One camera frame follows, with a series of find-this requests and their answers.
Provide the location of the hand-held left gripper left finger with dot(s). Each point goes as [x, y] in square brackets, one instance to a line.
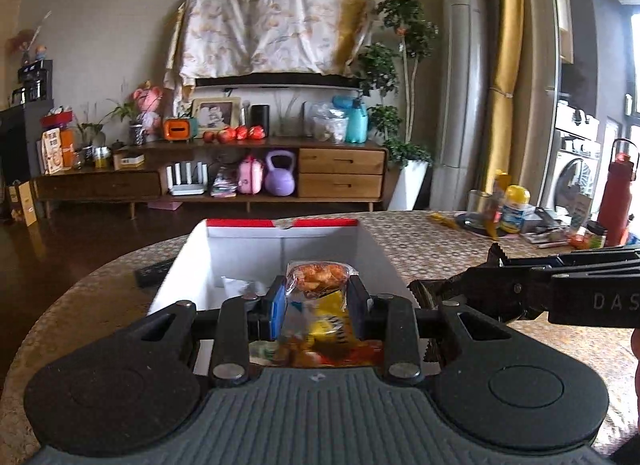
[275, 310]

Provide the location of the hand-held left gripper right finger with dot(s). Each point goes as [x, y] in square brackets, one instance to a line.
[357, 307]

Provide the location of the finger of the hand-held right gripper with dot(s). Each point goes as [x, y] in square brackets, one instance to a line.
[575, 259]
[510, 292]

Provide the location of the clear yellow-label pastry packet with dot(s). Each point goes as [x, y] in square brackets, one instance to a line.
[320, 305]

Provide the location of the large red chips bag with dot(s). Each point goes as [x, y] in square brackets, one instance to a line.
[365, 352]

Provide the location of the red cardboard box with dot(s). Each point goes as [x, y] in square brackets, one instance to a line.
[240, 255]

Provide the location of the dark brown snack packet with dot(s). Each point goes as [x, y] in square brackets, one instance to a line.
[425, 292]

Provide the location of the person's right hand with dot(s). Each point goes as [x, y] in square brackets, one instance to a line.
[636, 350]

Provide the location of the loose papers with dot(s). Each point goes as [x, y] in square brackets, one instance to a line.
[555, 241]

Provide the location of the green label jar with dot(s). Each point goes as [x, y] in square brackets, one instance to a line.
[595, 237]

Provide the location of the grey standing card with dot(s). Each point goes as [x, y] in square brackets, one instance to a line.
[581, 212]

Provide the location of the grey box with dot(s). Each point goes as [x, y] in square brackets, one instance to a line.
[537, 220]

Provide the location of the red water bottle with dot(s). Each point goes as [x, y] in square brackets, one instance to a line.
[616, 200]

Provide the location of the yellow-lid white jar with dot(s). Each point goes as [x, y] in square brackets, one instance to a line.
[516, 210]

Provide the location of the black round tray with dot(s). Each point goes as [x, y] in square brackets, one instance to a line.
[467, 223]

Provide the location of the pebble pattern tablecloth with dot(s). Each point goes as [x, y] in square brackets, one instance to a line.
[410, 245]

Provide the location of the white washing machine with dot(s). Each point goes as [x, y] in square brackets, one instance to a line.
[570, 170]

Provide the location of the clear drinking glass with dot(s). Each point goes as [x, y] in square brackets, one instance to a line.
[477, 207]

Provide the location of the yellow standing pouch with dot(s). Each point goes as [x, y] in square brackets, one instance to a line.
[498, 200]

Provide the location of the yellow wrapper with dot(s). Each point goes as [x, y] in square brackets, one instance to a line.
[443, 220]

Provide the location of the black remote control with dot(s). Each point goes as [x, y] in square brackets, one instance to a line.
[155, 272]

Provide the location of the purple kettlebell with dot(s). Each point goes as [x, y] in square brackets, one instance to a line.
[280, 179]

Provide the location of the wooden tv cabinet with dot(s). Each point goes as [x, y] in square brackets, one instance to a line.
[340, 175]

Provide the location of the pink small suitcase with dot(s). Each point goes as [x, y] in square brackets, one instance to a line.
[250, 177]

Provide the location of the pile of colourful booklets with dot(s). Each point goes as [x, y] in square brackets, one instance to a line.
[224, 184]

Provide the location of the white router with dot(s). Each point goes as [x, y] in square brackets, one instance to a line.
[187, 182]

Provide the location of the teal spray bottle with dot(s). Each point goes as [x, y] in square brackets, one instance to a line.
[356, 125]

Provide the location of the clear plastic bag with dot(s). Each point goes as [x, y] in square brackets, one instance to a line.
[325, 125]

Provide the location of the black speaker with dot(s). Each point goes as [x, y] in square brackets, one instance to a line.
[260, 121]

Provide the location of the yellow curtain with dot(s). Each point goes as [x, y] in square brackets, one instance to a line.
[505, 70]

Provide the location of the standing air conditioner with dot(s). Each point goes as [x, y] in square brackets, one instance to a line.
[462, 85]

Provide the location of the white brown box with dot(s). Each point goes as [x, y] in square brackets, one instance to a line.
[128, 161]

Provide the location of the plant in glass vase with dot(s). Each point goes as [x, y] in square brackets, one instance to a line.
[136, 135]

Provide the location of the black television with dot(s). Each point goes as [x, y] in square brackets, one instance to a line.
[280, 81]

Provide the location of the yellow liquid jar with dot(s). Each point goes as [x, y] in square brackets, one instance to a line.
[102, 159]

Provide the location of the pink plush toy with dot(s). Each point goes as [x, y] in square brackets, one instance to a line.
[148, 102]

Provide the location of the small glass jar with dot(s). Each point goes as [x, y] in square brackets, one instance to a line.
[77, 160]

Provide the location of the leafy potted plant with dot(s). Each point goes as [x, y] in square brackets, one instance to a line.
[90, 132]

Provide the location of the orange printed box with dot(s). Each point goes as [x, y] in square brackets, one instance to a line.
[57, 152]

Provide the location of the brown paper bag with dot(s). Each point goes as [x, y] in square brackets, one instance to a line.
[22, 202]

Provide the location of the floral cloth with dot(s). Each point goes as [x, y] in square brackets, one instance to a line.
[260, 25]

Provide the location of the red gift box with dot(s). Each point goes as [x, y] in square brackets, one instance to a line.
[56, 118]

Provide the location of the potted tree white pot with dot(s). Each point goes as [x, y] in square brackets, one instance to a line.
[405, 20]

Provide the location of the black cabinet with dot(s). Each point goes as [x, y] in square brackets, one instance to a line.
[20, 155]

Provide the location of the black coffee machine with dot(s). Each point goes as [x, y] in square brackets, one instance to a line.
[32, 82]

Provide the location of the small doll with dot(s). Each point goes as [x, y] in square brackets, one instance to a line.
[41, 54]

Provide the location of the dried flower vase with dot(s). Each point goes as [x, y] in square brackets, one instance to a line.
[21, 45]

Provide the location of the photo frame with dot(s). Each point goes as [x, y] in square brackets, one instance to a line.
[216, 114]

